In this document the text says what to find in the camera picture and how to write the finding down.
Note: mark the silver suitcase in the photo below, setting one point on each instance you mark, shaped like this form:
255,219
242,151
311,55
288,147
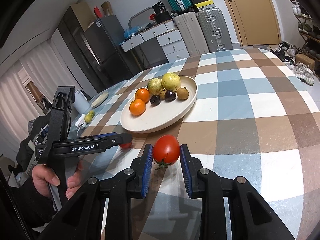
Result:
214,28

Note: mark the brown longan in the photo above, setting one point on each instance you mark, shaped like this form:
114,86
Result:
162,94
182,93

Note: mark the green lime pair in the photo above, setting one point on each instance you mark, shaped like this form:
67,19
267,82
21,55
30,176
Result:
89,116

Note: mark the red tomato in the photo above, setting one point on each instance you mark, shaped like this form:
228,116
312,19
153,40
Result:
166,151
126,145

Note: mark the left brown longan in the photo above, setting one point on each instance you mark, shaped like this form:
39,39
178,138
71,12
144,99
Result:
162,94

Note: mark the white drawer desk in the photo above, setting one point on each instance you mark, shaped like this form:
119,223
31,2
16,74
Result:
168,37

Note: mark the front orange tangerine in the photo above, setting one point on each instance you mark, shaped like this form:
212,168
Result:
137,107

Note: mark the beige suitcase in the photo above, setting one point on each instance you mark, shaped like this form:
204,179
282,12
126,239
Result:
191,33

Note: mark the small side plate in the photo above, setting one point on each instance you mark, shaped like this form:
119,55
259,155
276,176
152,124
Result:
100,99

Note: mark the person's left hand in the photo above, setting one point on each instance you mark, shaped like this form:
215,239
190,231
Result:
42,175

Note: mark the wooden door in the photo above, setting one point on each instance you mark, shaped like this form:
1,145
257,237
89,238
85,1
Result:
255,21

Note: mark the checkered tablecloth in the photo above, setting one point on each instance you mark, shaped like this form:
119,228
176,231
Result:
252,118

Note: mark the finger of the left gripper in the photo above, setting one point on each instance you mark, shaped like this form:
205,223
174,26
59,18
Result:
101,141

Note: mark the shoe rack with shoes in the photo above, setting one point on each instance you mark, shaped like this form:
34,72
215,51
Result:
308,53

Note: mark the cream round plate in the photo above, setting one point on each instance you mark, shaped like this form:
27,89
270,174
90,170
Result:
165,114

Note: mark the orange tangerine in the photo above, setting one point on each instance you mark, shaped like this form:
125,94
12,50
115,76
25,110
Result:
137,107
142,94

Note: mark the black refrigerator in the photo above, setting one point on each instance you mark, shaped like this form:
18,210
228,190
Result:
97,50

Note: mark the cardboard box on fridge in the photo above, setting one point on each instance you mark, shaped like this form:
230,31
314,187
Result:
84,14

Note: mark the yellow guava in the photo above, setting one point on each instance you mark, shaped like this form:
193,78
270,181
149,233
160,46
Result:
171,81

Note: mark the dark purple plum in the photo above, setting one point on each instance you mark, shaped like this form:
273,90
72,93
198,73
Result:
169,96

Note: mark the white kettle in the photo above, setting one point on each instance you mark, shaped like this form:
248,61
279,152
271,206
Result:
80,104

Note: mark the green mottled guava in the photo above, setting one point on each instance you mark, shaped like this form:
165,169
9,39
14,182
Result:
155,86

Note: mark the rear orange tangerine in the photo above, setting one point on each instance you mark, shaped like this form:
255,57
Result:
142,94

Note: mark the yellow black box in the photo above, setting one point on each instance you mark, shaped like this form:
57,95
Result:
205,5

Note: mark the white curtain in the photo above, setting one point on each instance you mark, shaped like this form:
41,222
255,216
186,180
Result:
36,74

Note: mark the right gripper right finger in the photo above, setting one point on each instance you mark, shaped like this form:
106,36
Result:
251,216

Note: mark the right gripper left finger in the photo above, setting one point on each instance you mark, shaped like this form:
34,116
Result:
103,206

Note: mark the right brown longan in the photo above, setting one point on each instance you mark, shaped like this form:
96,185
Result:
182,93

